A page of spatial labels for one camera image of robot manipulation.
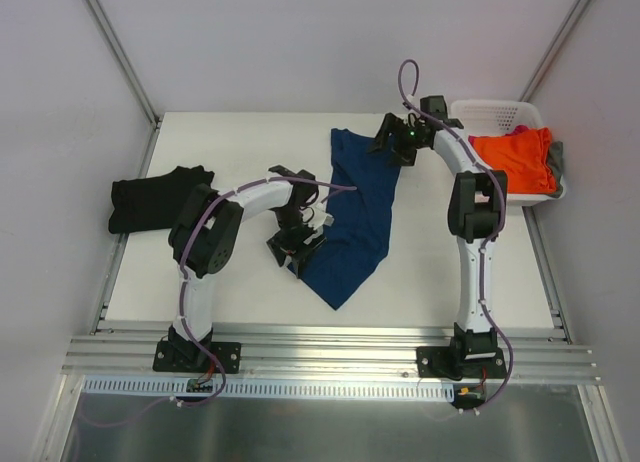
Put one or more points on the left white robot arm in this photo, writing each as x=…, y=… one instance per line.
x=204, y=237

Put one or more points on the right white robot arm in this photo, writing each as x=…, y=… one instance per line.
x=476, y=215

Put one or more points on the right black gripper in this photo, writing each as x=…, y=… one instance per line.
x=396, y=138

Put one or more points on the white slotted cable duct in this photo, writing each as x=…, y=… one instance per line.
x=269, y=388

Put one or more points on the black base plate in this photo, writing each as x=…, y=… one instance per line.
x=168, y=358
x=440, y=362

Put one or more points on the folded black t shirt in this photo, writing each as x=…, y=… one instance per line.
x=154, y=203

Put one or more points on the blue t shirt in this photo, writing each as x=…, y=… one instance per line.
x=359, y=238

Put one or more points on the orange t shirt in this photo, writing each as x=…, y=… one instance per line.
x=521, y=157

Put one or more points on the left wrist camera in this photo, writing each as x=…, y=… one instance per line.
x=319, y=221

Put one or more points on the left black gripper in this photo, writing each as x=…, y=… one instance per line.
x=292, y=242

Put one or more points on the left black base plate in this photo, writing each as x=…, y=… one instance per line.
x=168, y=358

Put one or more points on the grey t shirt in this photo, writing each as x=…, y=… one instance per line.
x=555, y=162

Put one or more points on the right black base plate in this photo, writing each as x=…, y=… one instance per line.
x=440, y=362

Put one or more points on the aluminium mounting rail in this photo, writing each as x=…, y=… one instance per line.
x=541, y=356

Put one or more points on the white plastic basket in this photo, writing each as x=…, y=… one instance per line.
x=495, y=118

